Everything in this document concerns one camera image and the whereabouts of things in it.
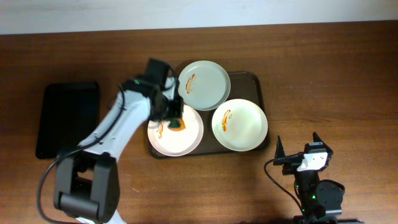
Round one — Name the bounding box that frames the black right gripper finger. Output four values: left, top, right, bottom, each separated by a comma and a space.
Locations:
312, 132, 325, 145
274, 135, 285, 159

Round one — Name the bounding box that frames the green orange sponge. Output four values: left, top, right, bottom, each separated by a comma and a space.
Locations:
168, 118, 186, 131

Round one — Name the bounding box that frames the pink plate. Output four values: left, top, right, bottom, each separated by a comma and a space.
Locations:
147, 105, 204, 157

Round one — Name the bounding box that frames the grey-green plate with sauce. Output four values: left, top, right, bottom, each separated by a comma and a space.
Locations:
178, 60, 231, 111

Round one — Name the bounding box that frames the cream plate with sauce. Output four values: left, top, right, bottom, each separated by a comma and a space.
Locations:
211, 99, 268, 152

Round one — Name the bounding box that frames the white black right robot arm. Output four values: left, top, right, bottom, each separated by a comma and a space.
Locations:
272, 133, 345, 223

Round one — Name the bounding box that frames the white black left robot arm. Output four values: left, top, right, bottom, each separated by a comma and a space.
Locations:
52, 78, 186, 223

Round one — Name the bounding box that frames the black rectangular tray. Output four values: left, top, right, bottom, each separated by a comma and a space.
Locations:
35, 82, 100, 159

